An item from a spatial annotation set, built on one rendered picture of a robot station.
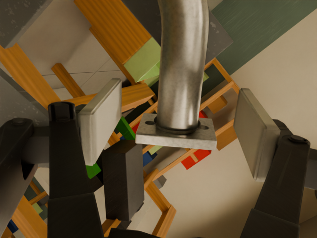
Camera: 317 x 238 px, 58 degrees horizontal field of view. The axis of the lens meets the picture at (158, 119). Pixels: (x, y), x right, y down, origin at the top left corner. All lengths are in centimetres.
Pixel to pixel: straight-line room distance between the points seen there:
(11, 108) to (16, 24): 9
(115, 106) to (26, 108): 14
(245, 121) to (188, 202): 674
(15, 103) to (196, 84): 19
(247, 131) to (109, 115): 8
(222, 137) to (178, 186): 176
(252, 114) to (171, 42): 6
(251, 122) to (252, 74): 591
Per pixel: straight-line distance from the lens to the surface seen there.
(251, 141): 16
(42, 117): 31
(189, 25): 18
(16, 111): 31
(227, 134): 571
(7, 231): 603
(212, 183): 663
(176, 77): 18
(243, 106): 19
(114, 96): 19
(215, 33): 23
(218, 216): 697
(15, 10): 26
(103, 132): 16
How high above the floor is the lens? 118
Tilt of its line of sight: 1 degrees down
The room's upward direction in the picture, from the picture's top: 142 degrees clockwise
